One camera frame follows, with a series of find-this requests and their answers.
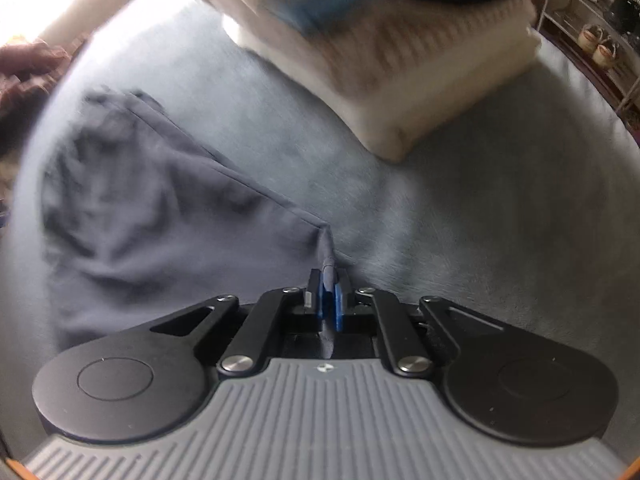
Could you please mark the grey-blue bed blanket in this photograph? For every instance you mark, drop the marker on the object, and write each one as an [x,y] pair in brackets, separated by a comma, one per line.
[475,235]

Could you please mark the stack of folded clothes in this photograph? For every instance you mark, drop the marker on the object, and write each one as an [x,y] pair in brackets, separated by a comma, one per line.
[390,60]

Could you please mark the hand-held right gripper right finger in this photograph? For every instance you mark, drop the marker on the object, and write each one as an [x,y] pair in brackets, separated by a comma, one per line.
[339,310]

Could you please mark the maroon quilted jacket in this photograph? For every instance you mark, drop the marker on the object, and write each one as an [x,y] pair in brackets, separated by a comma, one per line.
[25,75]

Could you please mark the black shoe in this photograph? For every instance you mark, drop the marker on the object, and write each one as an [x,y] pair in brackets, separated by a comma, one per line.
[625,12]

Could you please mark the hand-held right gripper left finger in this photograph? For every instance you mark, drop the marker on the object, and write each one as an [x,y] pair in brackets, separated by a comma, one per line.
[320,310]

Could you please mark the beige sneaker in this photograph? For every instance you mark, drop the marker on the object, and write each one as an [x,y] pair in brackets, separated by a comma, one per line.
[592,37]
[607,55]

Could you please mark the dark grey pants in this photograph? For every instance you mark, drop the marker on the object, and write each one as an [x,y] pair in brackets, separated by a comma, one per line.
[165,220]

